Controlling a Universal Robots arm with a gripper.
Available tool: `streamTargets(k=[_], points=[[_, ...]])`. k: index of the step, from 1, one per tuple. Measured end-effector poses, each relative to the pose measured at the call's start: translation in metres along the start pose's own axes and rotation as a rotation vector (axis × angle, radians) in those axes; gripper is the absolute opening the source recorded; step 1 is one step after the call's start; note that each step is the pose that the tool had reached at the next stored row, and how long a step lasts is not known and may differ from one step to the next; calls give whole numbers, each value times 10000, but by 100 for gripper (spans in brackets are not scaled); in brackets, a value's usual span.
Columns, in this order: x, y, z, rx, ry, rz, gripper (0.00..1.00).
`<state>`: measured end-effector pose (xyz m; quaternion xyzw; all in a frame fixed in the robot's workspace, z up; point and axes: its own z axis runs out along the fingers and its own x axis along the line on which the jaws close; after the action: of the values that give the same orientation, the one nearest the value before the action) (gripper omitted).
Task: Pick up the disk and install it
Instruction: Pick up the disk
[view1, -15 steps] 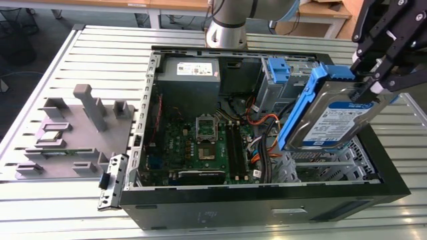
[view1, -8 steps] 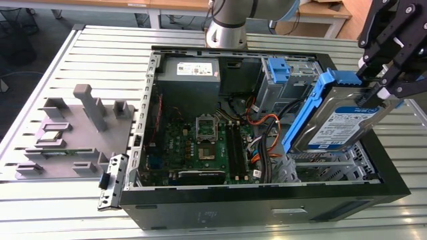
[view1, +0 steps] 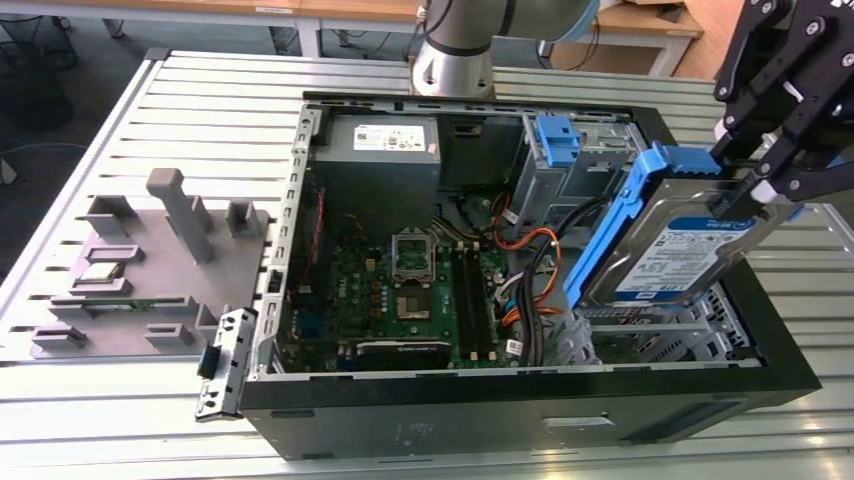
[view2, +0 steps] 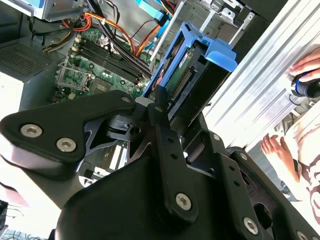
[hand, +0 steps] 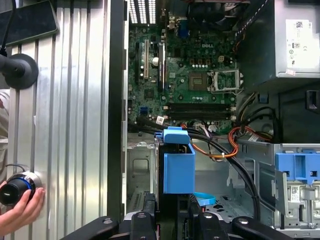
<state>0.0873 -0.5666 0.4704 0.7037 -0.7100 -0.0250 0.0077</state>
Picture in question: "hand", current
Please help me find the person's hand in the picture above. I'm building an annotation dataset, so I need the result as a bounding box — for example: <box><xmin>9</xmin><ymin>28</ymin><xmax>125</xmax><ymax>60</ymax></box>
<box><xmin>0</xmin><ymin>181</ymin><xmax>46</xmax><ymax>238</ymax></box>

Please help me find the silver disk bay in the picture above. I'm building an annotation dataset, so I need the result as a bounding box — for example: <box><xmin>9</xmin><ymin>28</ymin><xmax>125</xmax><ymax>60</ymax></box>
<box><xmin>127</xmin><ymin>139</ymin><xmax>253</xmax><ymax>218</ymax></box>

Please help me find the blue drive latch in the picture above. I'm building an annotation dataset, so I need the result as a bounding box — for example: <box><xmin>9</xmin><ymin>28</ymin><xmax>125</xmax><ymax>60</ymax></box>
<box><xmin>274</xmin><ymin>151</ymin><xmax>320</xmax><ymax>184</ymax></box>

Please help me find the black case fan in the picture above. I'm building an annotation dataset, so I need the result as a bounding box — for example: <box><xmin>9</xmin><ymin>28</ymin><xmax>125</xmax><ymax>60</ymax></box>
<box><xmin>186</xmin><ymin>0</ymin><xmax>252</xmax><ymax>30</ymax></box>

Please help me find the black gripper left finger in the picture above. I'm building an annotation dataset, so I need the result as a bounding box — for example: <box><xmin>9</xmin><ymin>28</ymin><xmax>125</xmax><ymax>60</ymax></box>
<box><xmin>62</xmin><ymin>191</ymin><xmax>159</xmax><ymax>240</ymax></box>

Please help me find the thick black cable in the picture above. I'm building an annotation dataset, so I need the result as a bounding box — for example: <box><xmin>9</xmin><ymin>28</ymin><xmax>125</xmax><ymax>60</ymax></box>
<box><xmin>127</xmin><ymin>117</ymin><xmax>262</xmax><ymax>218</ymax></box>
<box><xmin>127</xmin><ymin>119</ymin><xmax>260</xmax><ymax>218</ymax></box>

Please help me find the CPU socket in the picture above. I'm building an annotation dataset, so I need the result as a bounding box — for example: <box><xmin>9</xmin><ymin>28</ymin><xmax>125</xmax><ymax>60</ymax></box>
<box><xmin>187</xmin><ymin>71</ymin><xmax>210</xmax><ymax>93</ymax></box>

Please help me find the black round stand foot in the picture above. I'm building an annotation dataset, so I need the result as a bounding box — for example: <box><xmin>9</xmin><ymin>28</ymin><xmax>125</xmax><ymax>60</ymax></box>
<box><xmin>0</xmin><ymin>52</ymin><xmax>40</xmax><ymax>90</ymax></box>

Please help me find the silver drive cage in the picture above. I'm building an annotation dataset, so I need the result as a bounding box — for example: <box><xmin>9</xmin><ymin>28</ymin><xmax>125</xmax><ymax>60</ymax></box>
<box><xmin>257</xmin><ymin>142</ymin><xmax>320</xmax><ymax>240</ymax></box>

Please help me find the hard disk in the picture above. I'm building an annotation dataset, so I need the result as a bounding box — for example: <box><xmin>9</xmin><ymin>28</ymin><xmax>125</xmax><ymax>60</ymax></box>
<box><xmin>153</xmin><ymin>126</ymin><xmax>196</xmax><ymax>213</ymax></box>

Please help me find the blue data wire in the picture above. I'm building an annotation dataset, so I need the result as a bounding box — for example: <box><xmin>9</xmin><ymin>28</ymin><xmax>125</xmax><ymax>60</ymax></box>
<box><xmin>193</xmin><ymin>191</ymin><xmax>217</xmax><ymax>208</ymax></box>

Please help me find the green motherboard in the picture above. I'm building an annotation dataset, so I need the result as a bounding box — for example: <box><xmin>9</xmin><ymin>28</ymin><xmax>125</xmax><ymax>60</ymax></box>
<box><xmin>126</xmin><ymin>13</ymin><xmax>240</xmax><ymax>132</ymax></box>

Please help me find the black expansion slot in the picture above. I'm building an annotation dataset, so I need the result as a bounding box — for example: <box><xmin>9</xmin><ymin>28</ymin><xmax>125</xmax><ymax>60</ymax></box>
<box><xmin>134</xmin><ymin>41</ymin><xmax>141</xmax><ymax>85</ymax></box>

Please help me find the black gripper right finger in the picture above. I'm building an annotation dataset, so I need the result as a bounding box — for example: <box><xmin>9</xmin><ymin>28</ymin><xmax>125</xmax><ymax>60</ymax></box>
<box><xmin>188</xmin><ymin>193</ymin><xmax>292</xmax><ymax>240</ymax></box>

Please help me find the white expansion slot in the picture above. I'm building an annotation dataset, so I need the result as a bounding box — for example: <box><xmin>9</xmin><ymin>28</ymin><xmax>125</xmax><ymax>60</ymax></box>
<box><xmin>142</xmin><ymin>38</ymin><xmax>150</xmax><ymax>80</ymax></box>

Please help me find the black tablet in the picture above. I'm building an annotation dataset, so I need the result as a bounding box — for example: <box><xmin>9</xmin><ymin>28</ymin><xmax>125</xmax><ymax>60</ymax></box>
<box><xmin>0</xmin><ymin>0</ymin><xmax>60</xmax><ymax>47</ymax></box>

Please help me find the thin black cable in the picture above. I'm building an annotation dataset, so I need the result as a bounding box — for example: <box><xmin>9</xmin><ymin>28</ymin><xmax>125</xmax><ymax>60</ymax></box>
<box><xmin>0</xmin><ymin>0</ymin><xmax>19</xmax><ymax>57</ymax></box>

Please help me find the grey power supply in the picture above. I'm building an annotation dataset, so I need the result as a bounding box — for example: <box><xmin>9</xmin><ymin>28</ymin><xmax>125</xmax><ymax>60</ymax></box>
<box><xmin>236</xmin><ymin>0</ymin><xmax>320</xmax><ymax>87</ymax></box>

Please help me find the round black blue-ringed tool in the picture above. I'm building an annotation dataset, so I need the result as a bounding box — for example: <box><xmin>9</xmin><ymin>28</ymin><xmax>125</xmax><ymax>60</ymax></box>
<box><xmin>0</xmin><ymin>170</ymin><xmax>44</xmax><ymax>208</ymax></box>

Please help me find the black RAM slot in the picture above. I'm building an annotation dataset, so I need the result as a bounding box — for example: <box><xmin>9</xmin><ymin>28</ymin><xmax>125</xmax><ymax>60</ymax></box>
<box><xmin>165</xmin><ymin>101</ymin><xmax>233</xmax><ymax>111</ymax></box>
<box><xmin>165</xmin><ymin>110</ymin><xmax>233</xmax><ymax>121</ymax></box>

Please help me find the metal socket cover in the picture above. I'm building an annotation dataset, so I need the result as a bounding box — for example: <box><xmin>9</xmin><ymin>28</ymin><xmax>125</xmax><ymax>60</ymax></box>
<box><xmin>209</xmin><ymin>69</ymin><xmax>243</xmax><ymax>95</ymax></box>

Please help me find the black PC case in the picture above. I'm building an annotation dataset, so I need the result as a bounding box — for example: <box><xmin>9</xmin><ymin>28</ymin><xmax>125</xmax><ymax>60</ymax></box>
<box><xmin>107</xmin><ymin>0</ymin><xmax>320</xmax><ymax>240</ymax></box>

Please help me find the orange wire bundle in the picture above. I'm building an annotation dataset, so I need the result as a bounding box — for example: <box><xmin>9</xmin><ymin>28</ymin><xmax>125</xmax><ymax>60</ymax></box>
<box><xmin>192</xmin><ymin>124</ymin><xmax>275</xmax><ymax>162</ymax></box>

